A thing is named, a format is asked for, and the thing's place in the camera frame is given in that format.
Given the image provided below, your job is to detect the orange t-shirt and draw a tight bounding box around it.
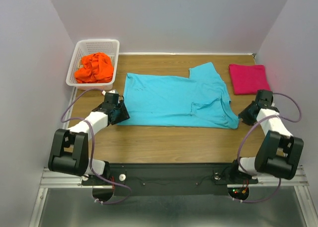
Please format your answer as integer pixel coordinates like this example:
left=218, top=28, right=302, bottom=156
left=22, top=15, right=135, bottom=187
left=74, top=53, right=114, bottom=83

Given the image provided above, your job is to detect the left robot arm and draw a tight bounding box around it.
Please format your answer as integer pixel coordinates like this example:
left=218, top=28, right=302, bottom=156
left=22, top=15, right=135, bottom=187
left=48, top=90, right=130, bottom=184

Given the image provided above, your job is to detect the folded magenta t-shirt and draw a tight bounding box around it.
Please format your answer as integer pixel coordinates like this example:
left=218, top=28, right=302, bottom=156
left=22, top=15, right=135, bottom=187
left=229, top=64, right=271, bottom=95

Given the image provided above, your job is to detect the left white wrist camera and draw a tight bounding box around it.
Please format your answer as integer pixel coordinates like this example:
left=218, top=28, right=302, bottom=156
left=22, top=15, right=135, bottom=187
left=108, top=89, right=119, bottom=94

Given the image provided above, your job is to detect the cyan blue t-shirt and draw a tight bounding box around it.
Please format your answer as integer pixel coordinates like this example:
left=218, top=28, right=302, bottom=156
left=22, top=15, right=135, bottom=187
left=120, top=62, right=239, bottom=129

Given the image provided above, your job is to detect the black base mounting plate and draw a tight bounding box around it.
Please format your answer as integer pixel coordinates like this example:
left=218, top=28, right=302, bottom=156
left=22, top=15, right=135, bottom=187
left=81, top=163, right=264, bottom=197

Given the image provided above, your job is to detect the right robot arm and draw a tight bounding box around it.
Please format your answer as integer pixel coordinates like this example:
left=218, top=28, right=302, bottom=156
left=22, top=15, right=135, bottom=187
left=229, top=89, right=304, bottom=182

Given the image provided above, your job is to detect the white plastic laundry basket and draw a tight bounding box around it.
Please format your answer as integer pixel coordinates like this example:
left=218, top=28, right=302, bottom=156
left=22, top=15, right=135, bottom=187
left=66, top=38, right=120, bottom=90

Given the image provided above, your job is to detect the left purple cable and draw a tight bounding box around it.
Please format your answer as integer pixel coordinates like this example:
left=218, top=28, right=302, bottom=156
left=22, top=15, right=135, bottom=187
left=61, top=87, right=132, bottom=205

